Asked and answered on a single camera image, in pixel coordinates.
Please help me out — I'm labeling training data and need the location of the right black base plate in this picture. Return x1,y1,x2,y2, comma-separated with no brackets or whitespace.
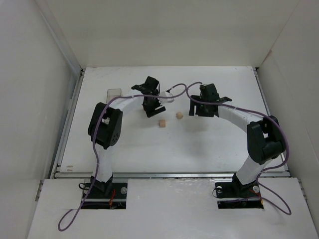
212,182,264,209

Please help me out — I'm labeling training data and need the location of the white front cover board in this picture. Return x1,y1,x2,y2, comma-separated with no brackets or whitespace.
28,178,318,239

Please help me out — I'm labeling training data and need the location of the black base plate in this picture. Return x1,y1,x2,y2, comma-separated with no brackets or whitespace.
212,182,264,209
81,182,128,210

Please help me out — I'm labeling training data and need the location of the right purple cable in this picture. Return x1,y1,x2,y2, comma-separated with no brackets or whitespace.
185,81,292,215

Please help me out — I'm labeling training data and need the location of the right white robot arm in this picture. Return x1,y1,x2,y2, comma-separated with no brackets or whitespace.
189,84,287,198

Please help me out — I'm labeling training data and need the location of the wood cube block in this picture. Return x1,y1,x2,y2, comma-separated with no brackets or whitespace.
159,119,166,128

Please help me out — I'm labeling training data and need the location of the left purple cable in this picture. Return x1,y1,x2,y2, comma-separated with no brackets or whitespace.
57,83,187,230

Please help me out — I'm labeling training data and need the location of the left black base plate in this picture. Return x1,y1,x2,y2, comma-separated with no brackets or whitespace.
81,182,128,210

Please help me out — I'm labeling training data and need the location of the clear plastic box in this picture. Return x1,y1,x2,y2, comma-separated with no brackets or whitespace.
106,89,122,103

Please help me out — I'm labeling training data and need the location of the aluminium front rail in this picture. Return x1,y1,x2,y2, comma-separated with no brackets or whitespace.
51,171,291,179

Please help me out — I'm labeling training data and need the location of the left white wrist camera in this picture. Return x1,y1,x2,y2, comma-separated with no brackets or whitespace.
159,91,174,105

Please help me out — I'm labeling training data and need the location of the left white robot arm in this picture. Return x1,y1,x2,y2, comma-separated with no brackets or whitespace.
88,76,169,198

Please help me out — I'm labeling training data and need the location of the purple cable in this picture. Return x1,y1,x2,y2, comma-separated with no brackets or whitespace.
185,81,292,215
57,83,187,230

